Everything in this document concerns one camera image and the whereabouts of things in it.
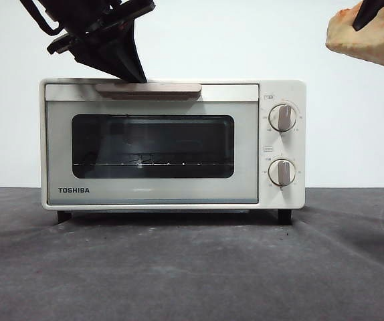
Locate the dark grey table cloth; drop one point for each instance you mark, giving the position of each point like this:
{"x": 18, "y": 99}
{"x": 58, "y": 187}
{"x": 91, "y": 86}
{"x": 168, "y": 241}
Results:
{"x": 145, "y": 274}

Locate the golden bread loaf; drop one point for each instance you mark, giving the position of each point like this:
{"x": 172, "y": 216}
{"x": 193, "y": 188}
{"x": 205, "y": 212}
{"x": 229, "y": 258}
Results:
{"x": 346, "y": 36}

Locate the white Toshiba toaster oven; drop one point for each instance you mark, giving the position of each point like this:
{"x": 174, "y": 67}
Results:
{"x": 279, "y": 90}

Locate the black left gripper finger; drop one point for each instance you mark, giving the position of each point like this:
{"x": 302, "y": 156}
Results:
{"x": 111, "y": 57}
{"x": 136, "y": 57}

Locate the oven timer knob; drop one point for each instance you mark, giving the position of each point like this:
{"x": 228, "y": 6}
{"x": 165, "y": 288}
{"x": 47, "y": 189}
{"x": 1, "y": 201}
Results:
{"x": 281, "y": 173}

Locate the oven door with glass window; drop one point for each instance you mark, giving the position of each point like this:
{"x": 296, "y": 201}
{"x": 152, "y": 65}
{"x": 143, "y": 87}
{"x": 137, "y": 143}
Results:
{"x": 145, "y": 190}

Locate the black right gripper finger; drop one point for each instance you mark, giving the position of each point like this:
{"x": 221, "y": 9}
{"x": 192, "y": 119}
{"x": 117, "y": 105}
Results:
{"x": 367, "y": 11}

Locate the oven temperature knob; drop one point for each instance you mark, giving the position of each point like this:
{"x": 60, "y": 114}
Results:
{"x": 282, "y": 118}

